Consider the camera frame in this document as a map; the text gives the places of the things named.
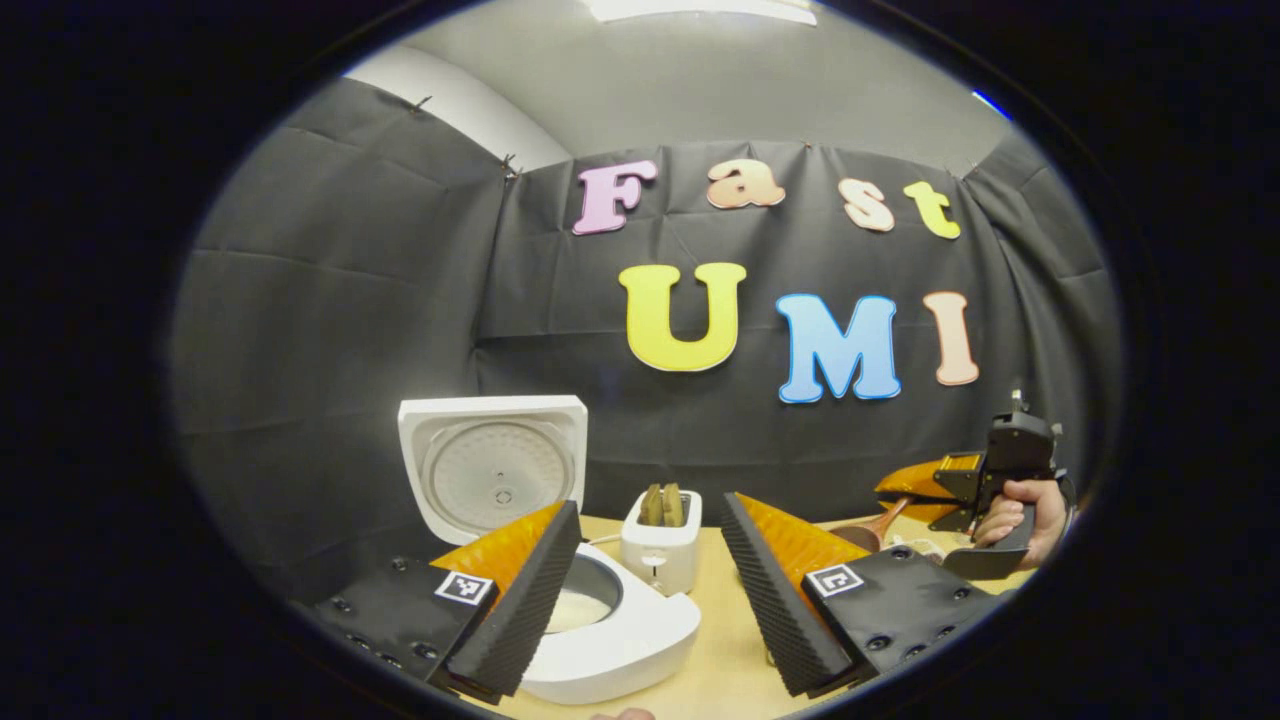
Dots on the brown wooden spoon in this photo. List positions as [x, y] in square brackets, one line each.
[860, 538]

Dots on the long ceiling light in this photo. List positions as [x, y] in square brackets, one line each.
[700, 8]

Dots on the white toaster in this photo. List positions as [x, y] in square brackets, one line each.
[660, 550]

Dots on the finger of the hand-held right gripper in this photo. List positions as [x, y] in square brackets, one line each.
[950, 517]
[960, 478]

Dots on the white rice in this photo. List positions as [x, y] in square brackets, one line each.
[575, 608]

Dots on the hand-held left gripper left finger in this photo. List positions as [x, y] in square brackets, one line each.
[525, 610]

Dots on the white rice cooker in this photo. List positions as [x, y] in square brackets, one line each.
[490, 460]

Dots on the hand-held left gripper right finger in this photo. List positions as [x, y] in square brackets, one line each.
[780, 620]

